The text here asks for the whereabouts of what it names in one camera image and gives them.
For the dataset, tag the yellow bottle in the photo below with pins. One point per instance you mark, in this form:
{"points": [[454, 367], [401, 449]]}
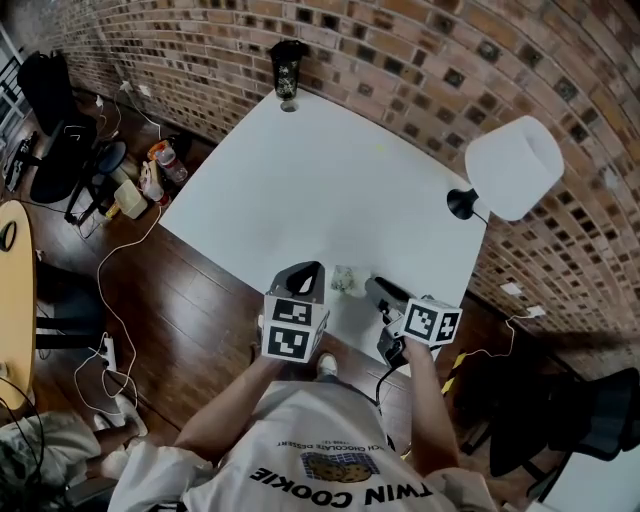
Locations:
{"points": [[112, 210]]}

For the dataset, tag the white and red snack bag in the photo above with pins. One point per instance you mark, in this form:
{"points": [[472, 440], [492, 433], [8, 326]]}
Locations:
{"points": [[152, 185]]}

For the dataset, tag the black patterned tumbler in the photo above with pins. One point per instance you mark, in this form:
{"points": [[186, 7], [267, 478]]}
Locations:
{"points": [[287, 75]]}

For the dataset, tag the person's white printed t-shirt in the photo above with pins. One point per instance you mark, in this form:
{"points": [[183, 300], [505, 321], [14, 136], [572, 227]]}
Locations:
{"points": [[310, 425]]}

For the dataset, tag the person's grey trousers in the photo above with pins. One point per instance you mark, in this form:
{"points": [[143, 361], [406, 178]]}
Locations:
{"points": [[345, 381]]}

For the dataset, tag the person's white shoe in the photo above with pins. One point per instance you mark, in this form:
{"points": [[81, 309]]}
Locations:
{"points": [[327, 365], [102, 422], [132, 415]]}

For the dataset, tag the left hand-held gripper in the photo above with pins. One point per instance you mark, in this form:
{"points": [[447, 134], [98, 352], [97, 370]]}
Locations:
{"points": [[290, 330]]}

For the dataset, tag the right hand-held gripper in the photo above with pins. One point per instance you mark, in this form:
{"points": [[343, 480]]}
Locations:
{"points": [[430, 320]]}

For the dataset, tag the person's right forearm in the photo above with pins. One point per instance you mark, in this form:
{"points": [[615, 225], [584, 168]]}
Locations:
{"points": [[430, 415]]}

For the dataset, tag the white plastic canister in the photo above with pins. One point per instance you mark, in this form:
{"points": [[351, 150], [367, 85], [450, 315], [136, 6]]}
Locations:
{"points": [[131, 200]]}

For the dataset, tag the white wall socket with plug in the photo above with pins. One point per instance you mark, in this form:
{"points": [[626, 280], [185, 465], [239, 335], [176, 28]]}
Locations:
{"points": [[535, 312]]}

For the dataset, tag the white square table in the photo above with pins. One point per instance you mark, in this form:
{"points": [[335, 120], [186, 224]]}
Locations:
{"points": [[310, 200]]}

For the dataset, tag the black table pedestal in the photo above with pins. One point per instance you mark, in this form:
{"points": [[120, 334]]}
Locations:
{"points": [[70, 310]]}

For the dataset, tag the yellow black striped tape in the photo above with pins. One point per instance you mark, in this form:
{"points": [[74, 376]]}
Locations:
{"points": [[452, 372]]}

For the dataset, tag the white shade table lamp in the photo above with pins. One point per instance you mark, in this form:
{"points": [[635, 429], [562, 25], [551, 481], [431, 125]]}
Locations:
{"points": [[515, 165]]}

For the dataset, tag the black office chair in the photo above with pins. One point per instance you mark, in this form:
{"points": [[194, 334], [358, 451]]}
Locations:
{"points": [[47, 100], [590, 415]]}

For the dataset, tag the clear plastic cup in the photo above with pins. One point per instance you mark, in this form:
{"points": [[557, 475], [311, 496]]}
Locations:
{"points": [[345, 280]]}

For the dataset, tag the water bottle with red label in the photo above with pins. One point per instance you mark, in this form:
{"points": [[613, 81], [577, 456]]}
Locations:
{"points": [[172, 167]]}

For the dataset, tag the person's left forearm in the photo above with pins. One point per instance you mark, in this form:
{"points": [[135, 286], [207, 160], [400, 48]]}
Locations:
{"points": [[225, 415]]}

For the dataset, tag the white cabinet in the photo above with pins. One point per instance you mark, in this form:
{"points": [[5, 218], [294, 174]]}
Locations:
{"points": [[600, 485]]}

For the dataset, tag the round wooden table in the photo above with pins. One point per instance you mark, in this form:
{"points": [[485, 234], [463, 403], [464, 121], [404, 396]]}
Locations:
{"points": [[17, 300]]}

